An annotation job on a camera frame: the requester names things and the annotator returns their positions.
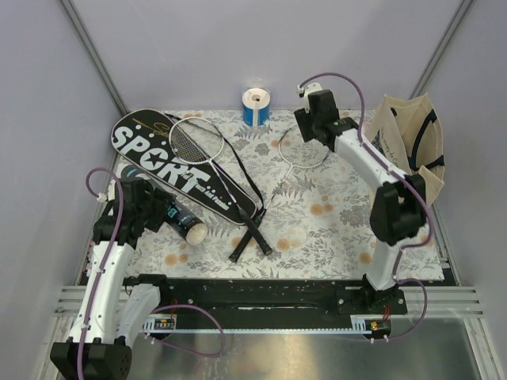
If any black shuttlecock tube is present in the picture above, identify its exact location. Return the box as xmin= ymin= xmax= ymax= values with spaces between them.
xmin=120 ymin=165 xmax=208 ymax=246

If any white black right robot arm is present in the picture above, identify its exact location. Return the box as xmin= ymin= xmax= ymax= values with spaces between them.
xmin=294 ymin=82 xmax=429 ymax=314

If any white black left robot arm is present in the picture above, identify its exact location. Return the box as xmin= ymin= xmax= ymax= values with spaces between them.
xmin=50 ymin=179 xmax=174 ymax=379

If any white strung badminton racket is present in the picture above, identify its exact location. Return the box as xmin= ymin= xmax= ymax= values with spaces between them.
xmin=168 ymin=116 xmax=273 ymax=255

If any white unstrung badminton racket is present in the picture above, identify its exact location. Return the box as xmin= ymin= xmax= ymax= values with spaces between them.
xmin=227 ymin=125 xmax=333 ymax=262

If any black sport racket cover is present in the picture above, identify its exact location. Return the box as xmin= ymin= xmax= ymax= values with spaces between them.
xmin=111 ymin=108 xmax=257 ymax=225

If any blue white tape roll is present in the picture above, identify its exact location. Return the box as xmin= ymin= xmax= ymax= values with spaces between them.
xmin=242 ymin=88 xmax=271 ymax=127

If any floral patterned table mat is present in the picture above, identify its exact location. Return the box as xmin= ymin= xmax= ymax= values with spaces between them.
xmin=86 ymin=108 xmax=444 ymax=281

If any beige canvas tote bag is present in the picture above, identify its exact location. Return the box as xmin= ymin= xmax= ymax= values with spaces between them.
xmin=364 ymin=94 xmax=445 ymax=205

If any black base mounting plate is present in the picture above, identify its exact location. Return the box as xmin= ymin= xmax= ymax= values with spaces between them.
xmin=138 ymin=276 xmax=408 ymax=318

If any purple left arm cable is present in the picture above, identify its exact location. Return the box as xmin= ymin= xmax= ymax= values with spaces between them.
xmin=77 ymin=168 xmax=227 ymax=380

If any aluminium frame rail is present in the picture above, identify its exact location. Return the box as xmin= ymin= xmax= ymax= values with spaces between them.
xmin=53 ymin=284 xmax=486 ymax=337

